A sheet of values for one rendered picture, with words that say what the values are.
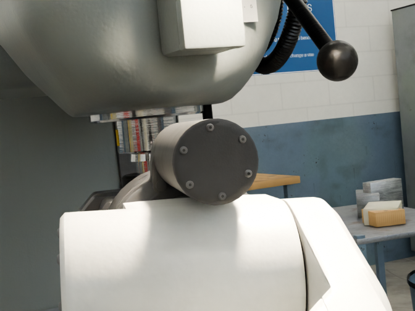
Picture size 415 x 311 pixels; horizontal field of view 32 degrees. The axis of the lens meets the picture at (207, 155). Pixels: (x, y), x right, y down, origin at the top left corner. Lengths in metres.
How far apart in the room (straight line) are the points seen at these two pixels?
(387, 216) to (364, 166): 3.09
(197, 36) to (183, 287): 0.18
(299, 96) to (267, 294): 5.28
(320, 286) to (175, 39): 0.20
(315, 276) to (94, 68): 0.22
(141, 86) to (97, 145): 0.46
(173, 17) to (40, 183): 0.50
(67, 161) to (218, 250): 0.63
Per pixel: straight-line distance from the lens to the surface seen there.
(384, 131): 5.99
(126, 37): 0.45
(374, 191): 3.10
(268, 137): 5.39
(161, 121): 0.52
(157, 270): 0.29
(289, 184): 4.54
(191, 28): 0.42
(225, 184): 0.28
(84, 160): 0.91
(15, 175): 0.89
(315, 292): 0.29
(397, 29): 5.93
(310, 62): 5.64
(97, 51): 0.45
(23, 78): 0.63
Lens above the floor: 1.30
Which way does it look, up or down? 3 degrees down
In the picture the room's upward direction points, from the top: 6 degrees counter-clockwise
